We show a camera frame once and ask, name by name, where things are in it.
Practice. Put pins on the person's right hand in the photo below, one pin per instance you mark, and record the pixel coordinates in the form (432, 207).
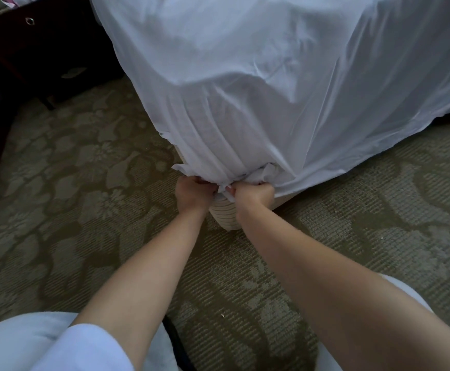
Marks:
(254, 198)

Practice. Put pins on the person's left hand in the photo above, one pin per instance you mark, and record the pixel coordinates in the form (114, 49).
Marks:
(194, 195)

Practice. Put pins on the white bed sheet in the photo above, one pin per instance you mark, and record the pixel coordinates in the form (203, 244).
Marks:
(287, 73)

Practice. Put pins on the person's left forearm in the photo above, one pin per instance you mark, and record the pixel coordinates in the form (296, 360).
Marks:
(144, 282)

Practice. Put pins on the person's right forearm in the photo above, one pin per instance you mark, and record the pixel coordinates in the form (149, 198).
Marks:
(356, 289)

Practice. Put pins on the person's black left shoe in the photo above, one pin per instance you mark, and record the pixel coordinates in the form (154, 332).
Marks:
(178, 344)

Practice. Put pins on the person's white shirt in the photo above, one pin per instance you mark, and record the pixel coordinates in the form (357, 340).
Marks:
(82, 350)

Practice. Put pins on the white paper under nightstand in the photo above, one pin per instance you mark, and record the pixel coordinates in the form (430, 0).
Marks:
(74, 72)

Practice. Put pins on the dark wooden nightstand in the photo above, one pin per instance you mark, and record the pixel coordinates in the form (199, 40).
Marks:
(31, 46)

